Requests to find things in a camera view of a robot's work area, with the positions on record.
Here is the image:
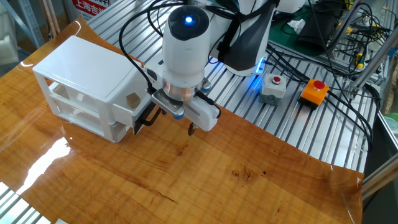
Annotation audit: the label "grey perforated steel upright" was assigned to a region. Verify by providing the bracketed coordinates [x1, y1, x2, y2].
[17, 0, 46, 49]

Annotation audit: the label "small wooden cube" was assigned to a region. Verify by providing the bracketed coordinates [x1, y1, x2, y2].
[126, 91, 142, 110]

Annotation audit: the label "pale green bag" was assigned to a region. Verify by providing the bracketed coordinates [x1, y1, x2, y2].
[384, 112, 398, 141]

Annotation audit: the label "crumpled white paper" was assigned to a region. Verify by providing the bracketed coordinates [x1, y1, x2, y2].
[286, 18, 307, 35]

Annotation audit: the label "orange box with red button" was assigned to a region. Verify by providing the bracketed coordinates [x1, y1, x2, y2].
[298, 78, 330, 110]

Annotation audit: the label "white plastic drawer cabinet frame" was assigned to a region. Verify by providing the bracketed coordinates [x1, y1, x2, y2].
[32, 35, 149, 144]

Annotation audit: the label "white foam block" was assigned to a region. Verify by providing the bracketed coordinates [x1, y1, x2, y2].
[0, 2, 20, 66]

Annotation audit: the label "grey box with red button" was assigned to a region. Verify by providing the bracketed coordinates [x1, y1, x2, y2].
[259, 73, 287, 106]

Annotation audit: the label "black strap on robot forearm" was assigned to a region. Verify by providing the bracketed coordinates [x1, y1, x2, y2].
[216, 11, 243, 63]

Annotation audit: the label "thin wooden slats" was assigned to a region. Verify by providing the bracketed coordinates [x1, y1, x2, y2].
[39, 0, 62, 39]

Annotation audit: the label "green table mat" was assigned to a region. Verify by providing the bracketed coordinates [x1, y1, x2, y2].
[266, 0, 352, 58]

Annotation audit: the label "aluminium frame rail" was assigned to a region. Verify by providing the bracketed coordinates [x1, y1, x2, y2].
[362, 152, 398, 200]

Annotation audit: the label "silver blue wrist bracket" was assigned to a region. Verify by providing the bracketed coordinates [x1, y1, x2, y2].
[151, 77, 212, 121]

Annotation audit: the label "black rectangular box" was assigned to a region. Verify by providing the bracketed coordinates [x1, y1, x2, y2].
[294, 11, 341, 53]

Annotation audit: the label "black cable along robot arm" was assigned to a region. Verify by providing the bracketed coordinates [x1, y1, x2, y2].
[118, 0, 280, 96]

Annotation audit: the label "glossy wood-grain mat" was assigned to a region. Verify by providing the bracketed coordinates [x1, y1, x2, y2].
[0, 17, 364, 224]

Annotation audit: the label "black cable bundle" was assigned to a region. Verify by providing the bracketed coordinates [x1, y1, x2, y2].
[264, 42, 382, 152]

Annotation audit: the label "brown cardboard box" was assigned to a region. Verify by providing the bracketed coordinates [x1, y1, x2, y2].
[381, 55, 398, 114]

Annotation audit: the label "aluminium profile post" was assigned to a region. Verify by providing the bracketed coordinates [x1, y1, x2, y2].
[323, 0, 363, 62]
[348, 29, 398, 99]

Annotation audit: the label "red and white sign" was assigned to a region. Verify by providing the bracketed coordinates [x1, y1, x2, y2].
[72, 0, 111, 21]

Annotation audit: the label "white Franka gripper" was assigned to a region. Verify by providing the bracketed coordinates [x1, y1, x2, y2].
[144, 57, 222, 137]

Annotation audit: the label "yellow green screwdriver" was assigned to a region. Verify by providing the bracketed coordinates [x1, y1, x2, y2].
[355, 52, 365, 70]

